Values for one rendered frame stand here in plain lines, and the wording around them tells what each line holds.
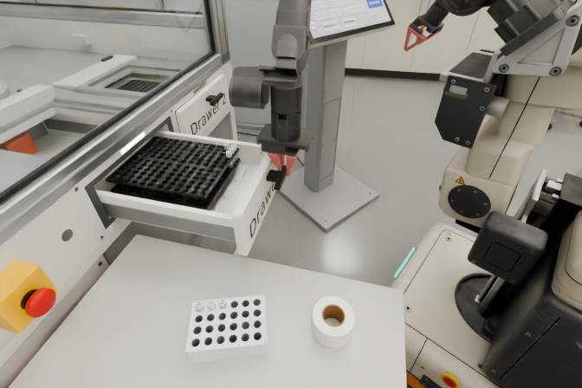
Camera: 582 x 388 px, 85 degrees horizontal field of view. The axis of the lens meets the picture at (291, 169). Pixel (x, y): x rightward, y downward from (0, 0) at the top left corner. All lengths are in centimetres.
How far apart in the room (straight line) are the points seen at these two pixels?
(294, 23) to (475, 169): 58
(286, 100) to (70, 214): 43
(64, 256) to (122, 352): 20
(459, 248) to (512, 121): 72
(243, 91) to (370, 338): 47
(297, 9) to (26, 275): 58
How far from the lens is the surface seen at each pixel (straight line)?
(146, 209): 67
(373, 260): 169
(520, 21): 66
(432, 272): 136
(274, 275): 66
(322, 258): 165
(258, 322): 58
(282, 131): 59
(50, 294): 61
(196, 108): 95
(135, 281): 72
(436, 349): 121
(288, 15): 60
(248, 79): 58
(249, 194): 58
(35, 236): 66
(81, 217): 71
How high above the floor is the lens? 131
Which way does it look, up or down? 37 degrees down
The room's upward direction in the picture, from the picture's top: straight up
